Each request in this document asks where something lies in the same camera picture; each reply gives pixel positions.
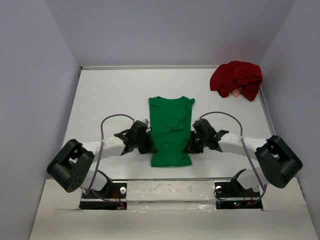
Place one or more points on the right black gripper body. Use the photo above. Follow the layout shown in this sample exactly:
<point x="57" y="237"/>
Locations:
<point x="196" y="144"/>

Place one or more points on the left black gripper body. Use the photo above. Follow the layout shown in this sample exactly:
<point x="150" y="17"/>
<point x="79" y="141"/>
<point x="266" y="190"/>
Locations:
<point x="143" y="144"/>

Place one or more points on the green t shirt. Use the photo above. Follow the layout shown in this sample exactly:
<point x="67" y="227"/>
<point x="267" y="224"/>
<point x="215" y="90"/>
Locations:
<point x="170" y="122"/>

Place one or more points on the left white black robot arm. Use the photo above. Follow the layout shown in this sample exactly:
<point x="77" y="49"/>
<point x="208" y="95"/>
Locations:
<point x="76" y="166"/>

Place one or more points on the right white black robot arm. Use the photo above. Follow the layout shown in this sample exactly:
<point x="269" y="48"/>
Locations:
<point x="277" y="163"/>

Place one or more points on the red t shirt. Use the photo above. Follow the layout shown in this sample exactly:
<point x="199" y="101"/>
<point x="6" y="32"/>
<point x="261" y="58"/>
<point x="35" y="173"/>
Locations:
<point x="240" y="76"/>

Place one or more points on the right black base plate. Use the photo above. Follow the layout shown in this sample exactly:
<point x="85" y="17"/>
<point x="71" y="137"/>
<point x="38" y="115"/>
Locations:
<point x="229" y="199"/>

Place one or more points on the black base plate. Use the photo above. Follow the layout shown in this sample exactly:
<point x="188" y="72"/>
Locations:
<point x="114" y="200"/>
<point x="229" y="199"/>

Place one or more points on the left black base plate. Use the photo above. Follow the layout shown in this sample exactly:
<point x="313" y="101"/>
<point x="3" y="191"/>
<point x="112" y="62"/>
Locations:
<point x="114" y="200"/>

